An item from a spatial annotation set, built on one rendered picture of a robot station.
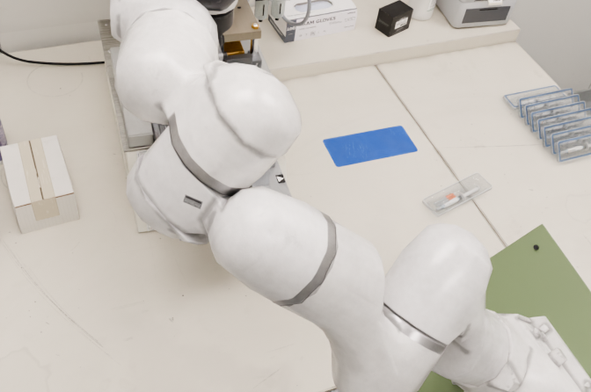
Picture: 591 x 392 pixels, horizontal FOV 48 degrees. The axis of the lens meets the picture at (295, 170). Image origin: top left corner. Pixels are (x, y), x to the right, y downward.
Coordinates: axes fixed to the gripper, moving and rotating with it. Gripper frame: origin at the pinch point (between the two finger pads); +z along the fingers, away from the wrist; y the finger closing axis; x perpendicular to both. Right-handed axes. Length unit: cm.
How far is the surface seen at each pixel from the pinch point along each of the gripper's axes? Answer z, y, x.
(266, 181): 8.1, 17.4, 6.8
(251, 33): -3.8, -12.2, 11.4
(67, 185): 22.7, -2.7, -29.3
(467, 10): 20, -44, 88
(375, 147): 32, -7, 45
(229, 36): -3.7, -12.2, 7.0
